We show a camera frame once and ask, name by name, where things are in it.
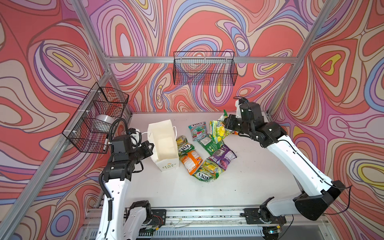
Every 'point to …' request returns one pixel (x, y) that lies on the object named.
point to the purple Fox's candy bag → (223, 156)
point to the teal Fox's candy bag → (198, 130)
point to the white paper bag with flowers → (164, 151)
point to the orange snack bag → (192, 161)
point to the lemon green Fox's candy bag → (217, 128)
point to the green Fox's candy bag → (209, 144)
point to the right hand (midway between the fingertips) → (225, 122)
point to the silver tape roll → (105, 118)
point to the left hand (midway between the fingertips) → (154, 143)
